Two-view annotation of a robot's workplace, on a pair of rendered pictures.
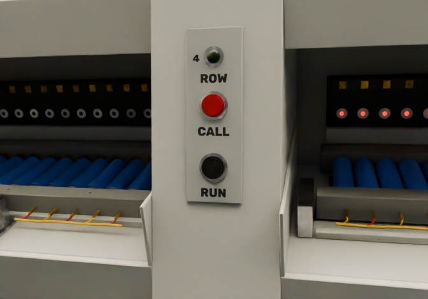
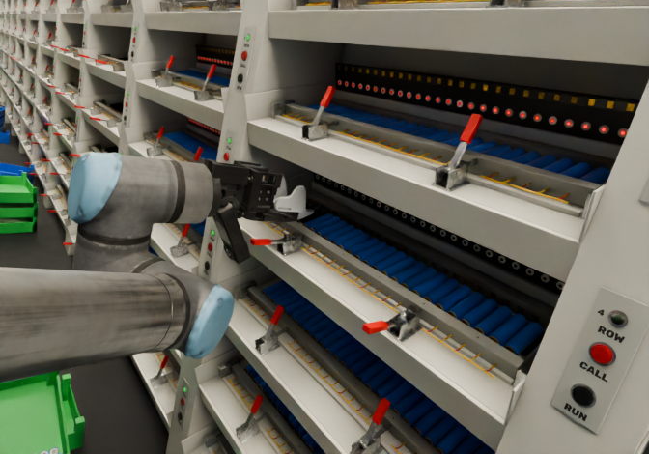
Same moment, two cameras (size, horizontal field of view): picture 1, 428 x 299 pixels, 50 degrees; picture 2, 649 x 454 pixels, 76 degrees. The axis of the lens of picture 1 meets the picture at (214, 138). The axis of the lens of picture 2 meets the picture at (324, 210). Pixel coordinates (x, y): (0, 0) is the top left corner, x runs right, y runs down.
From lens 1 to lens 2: 19 cm
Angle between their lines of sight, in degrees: 35
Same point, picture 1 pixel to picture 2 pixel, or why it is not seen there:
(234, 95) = (624, 355)
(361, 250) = not seen: outside the picture
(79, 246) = (459, 376)
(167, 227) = (527, 410)
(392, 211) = not seen: outside the picture
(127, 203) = (503, 362)
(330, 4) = not seen: outside the picture
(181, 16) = (601, 274)
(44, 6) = (492, 217)
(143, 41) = (560, 271)
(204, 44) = (612, 305)
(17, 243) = (420, 349)
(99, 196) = (484, 344)
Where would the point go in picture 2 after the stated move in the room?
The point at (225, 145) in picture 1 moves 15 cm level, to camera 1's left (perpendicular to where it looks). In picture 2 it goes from (601, 386) to (439, 307)
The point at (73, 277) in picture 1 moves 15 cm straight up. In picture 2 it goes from (449, 395) to (492, 276)
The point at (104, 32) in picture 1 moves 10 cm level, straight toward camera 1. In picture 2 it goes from (530, 251) to (539, 281)
